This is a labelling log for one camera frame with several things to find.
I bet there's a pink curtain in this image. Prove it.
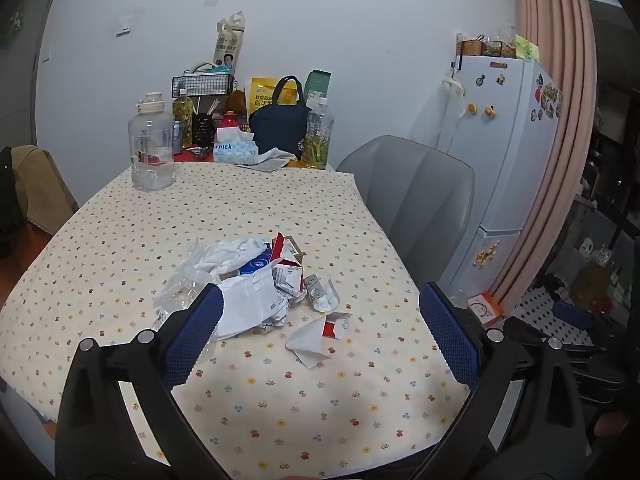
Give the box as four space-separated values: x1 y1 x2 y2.
487 0 601 306

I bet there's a black cloth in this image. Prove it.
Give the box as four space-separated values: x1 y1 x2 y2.
0 146 28 261

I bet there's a white printed paper bag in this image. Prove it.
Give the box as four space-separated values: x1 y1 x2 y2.
215 10 247 77

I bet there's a teal packet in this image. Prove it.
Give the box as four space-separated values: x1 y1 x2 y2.
187 61 235 77

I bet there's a navy lunch bag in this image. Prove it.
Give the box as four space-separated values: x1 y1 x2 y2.
248 75 307 161

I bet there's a grey chair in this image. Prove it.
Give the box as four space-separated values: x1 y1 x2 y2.
336 135 476 286

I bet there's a white crumpled cloth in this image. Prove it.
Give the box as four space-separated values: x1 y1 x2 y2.
257 147 296 163

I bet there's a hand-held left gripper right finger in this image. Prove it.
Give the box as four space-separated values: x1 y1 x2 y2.
410 281 587 480

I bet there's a torn red white carton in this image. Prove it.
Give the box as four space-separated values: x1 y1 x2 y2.
286 311 352 368

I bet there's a cluster of fridge magnets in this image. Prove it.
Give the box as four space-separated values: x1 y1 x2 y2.
530 72 563 122

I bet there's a blue tissue pack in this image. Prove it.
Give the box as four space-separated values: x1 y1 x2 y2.
212 127 258 164

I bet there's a yellow snack bag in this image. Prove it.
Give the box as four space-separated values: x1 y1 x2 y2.
250 77 279 113

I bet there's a white tissue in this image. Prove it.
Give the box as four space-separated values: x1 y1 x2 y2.
197 236 268 281

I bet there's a clear bottle with green plants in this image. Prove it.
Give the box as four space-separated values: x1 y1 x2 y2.
300 97 335 170

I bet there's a red and white carton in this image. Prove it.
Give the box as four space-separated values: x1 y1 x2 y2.
270 232 306 293

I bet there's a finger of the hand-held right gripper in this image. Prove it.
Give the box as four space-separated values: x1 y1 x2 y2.
505 316 626 403

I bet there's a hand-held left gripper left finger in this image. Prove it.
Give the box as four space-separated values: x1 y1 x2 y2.
55 282 226 480

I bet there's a white hanging bag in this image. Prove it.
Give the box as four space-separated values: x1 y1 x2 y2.
440 72 468 148

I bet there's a blue packet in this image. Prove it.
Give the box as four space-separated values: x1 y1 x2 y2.
239 255 273 277

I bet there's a dark storage shelf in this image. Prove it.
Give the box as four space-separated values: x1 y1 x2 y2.
565 85 640 321

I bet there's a yellow red ornament magnet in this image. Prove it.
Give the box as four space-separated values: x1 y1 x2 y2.
474 242 501 268

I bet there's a floral tablecloth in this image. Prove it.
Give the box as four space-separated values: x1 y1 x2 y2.
0 160 471 478

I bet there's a green box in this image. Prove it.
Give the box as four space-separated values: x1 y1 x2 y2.
303 70 333 108

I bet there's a large clear water jug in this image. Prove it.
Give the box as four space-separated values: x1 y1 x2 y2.
129 91 177 192

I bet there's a red tray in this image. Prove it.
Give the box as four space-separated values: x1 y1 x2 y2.
172 145 216 163

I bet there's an orange and white box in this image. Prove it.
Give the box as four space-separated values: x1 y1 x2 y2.
467 292 505 328

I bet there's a black perforated holder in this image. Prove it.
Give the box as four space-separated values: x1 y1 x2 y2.
192 110 217 148

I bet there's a wicker basket on fridge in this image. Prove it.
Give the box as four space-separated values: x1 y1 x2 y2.
481 40 516 59

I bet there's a yellow tea bottle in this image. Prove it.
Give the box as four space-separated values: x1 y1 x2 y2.
172 89 195 153

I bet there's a green floral cloth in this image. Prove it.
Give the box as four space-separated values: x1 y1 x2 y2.
5 2 26 43

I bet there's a flat printed paper sheet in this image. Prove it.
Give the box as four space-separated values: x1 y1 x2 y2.
235 157 291 173

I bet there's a black wire basket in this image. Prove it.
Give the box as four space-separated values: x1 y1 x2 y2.
171 74 236 98

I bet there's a white fridge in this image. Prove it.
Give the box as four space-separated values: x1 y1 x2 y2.
440 55 563 306

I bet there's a dark blue object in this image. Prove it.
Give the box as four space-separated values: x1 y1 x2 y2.
552 300 596 331

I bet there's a printed leaflet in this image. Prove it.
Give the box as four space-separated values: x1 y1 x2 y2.
210 275 291 343

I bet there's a clear plastic wrap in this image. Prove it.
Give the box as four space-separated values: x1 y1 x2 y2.
152 240 221 316

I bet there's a receipt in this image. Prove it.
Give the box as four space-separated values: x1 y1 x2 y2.
272 265 307 306

